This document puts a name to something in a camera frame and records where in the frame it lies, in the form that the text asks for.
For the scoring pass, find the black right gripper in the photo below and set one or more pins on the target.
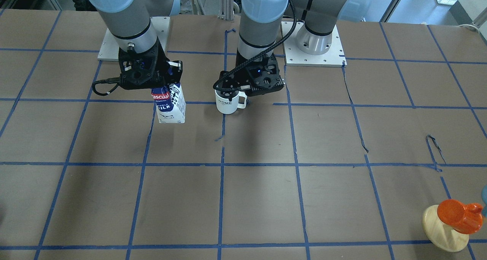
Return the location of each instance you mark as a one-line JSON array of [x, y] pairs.
[[174, 70]]

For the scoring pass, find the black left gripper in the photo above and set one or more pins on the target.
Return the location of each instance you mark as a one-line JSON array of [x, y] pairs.
[[242, 62]]

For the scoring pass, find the blue white milk carton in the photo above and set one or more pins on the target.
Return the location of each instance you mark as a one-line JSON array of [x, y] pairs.
[[170, 104]]

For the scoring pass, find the white HOME mug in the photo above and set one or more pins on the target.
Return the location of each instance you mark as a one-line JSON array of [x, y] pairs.
[[228, 105]]

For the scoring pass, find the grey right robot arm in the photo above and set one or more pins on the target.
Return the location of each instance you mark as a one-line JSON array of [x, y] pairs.
[[129, 21]]

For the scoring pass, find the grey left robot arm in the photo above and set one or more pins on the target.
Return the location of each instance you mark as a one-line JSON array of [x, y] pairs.
[[267, 24]]

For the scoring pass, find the orange cup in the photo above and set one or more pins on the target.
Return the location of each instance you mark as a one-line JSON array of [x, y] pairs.
[[463, 218]]

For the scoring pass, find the blue cup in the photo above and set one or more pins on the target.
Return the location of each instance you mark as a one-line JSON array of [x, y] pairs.
[[484, 200]]

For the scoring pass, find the wooden mug tree stand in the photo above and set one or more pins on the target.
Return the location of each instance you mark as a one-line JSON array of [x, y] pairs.
[[440, 234]]

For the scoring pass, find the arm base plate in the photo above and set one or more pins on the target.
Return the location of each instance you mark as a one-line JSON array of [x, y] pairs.
[[109, 47], [331, 49]]

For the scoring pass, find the aluminium frame post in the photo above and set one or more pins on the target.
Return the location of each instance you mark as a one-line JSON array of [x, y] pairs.
[[226, 10]]

